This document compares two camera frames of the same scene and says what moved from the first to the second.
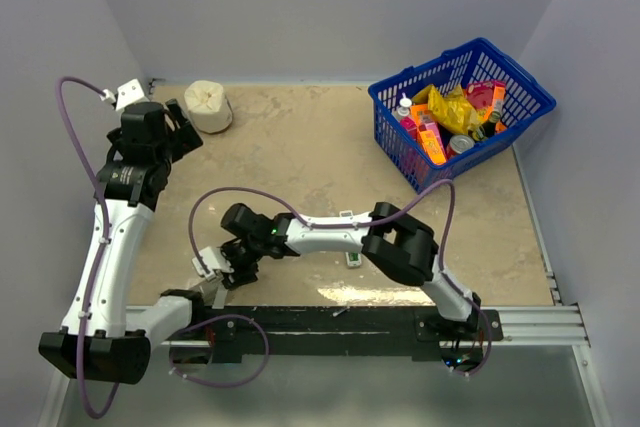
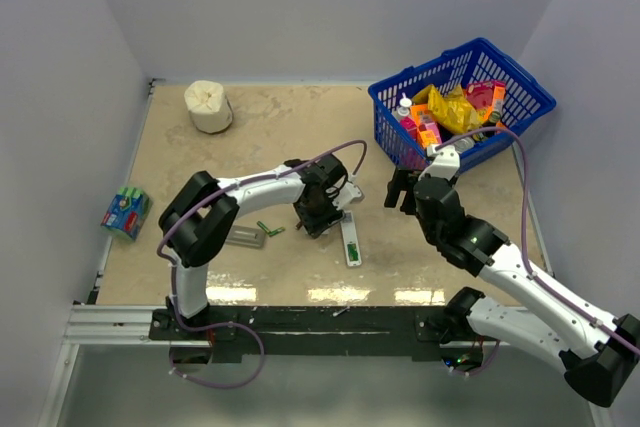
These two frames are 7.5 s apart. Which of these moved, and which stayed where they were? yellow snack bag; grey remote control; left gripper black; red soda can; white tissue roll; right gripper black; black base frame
Moved: left gripper black; grey remote control; right gripper black
Stayed: white tissue roll; red soda can; yellow snack bag; black base frame
